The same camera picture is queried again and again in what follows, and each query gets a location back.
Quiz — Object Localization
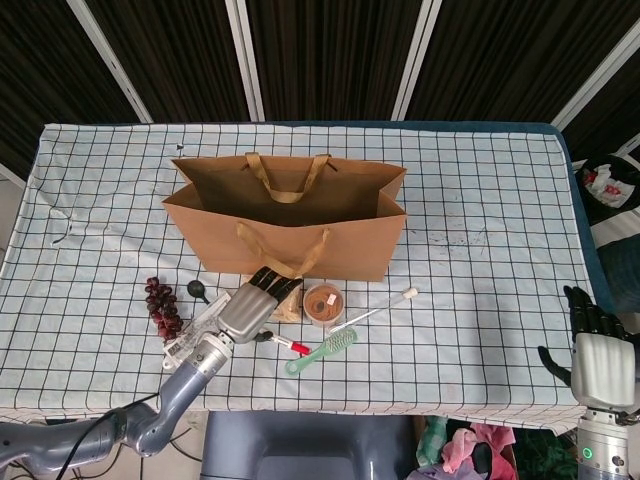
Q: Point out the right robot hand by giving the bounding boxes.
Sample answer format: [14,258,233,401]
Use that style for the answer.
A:
[537,284,640,409]

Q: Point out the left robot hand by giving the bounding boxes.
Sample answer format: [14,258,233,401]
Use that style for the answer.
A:
[217,266,305,346]

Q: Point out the beige snack packet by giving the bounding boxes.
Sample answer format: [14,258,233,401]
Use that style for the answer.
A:
[269,279,305,324]

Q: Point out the clear jar of rubber bands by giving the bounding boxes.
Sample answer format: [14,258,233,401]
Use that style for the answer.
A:
[302,283,346,326]

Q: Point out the purple grape bunch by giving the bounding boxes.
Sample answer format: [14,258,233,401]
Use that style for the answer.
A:
[144,276,184,344]

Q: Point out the brown paper shopping bag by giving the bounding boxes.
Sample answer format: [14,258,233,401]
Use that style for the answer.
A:
[160,152,409,284]

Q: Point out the packaged clear ruler set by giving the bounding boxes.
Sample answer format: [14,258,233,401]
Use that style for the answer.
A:
[162,292,236,371]

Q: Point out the black measuring spoon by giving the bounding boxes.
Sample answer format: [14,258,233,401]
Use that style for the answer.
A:
[187,280,212,305]

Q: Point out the red and white marker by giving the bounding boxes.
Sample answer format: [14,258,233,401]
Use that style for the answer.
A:
[262,329,312,355]

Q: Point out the green plastic brush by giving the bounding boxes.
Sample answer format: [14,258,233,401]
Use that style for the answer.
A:
[284,327,359,377]

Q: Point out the dark blue fabric object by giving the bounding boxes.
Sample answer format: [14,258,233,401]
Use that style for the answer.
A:
[594,219,640,314]

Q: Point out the dark green cloth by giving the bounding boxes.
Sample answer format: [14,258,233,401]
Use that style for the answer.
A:
[514,427,579,480]

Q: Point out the blue grey robot torso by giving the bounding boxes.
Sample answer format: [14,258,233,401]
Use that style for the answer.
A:
[202,410,416,480]

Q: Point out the pink cloth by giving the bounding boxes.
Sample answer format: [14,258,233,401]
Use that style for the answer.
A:
[442,421,517,474]

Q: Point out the white black checked tablecloth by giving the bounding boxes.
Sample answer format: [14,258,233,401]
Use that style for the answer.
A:
[0,122,629,426]

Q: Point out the glass tube with white stopper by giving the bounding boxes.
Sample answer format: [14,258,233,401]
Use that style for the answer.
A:
[327,286,420,334]

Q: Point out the mint green cloth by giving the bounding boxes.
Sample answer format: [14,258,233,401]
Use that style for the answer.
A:
[415,413,451,466]

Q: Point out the black floor cables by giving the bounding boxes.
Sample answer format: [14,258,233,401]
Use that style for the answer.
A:
[0,409,207,480]

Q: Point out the white partition post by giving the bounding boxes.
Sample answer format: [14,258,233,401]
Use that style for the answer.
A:
[391,0,444,122]
[67,0,154,124]
[224,0,266,122]
[552,19,640,132]

